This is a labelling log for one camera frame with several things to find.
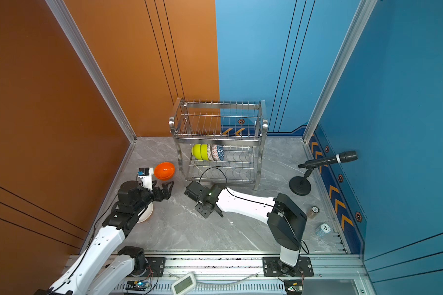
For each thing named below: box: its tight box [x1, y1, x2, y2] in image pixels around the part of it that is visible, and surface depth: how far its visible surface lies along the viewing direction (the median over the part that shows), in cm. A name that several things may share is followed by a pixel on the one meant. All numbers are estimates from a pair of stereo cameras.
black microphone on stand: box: [288, 150, 359, 197], surface depth 84 cm
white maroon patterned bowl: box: [207, 143, 218, 162], surface depth 101 cm
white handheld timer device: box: [171, 272, 197, 295], surface depth 69 cm
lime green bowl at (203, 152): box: [200, 143, 209, 161], surface depth 101 cm
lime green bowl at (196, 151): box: [191, 143, 204, 161], surface depth 101 cm
